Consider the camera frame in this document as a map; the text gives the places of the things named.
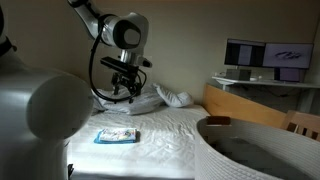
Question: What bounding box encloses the wooden bed footboard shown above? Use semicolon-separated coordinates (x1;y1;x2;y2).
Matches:
202;84;286;128

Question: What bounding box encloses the small dark desk box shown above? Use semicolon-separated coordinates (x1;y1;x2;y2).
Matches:
226;69;251;81

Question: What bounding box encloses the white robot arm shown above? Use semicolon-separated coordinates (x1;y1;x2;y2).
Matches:
0;0;152;180

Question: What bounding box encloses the white bed mattress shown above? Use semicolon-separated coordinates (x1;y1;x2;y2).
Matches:
67;105;208;180

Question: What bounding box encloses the wooden chair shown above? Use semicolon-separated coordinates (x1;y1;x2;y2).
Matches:
281;110;320;141

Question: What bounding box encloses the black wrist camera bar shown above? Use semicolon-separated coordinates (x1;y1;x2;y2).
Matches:
100;57;139;73

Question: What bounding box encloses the right computer monitor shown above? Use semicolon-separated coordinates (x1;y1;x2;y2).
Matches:
263;43;313;69

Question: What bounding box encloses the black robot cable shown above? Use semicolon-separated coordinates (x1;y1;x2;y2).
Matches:
88;16;148;103

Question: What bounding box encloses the blue folded cloth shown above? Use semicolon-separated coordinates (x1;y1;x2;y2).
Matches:
94;128;137;144

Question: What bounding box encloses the crumpled grey blanket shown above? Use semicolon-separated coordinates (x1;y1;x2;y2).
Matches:
93;86;164;115

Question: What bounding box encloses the white desk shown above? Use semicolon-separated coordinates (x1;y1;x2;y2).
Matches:
213;76;320;113

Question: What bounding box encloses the white woven laundry basket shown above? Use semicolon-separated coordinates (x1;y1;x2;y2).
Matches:
195;117;320;180

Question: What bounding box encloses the computer monitor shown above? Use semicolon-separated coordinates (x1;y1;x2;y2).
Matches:
224;39;266;67
263;43;313;69

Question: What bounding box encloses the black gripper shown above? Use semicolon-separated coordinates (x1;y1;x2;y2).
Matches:
111;72;141;103

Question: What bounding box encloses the white pillow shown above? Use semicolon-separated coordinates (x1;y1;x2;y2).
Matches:
152;83;194;108

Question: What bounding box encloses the left computer monitor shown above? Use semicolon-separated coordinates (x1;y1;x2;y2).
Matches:
224;39;266;67

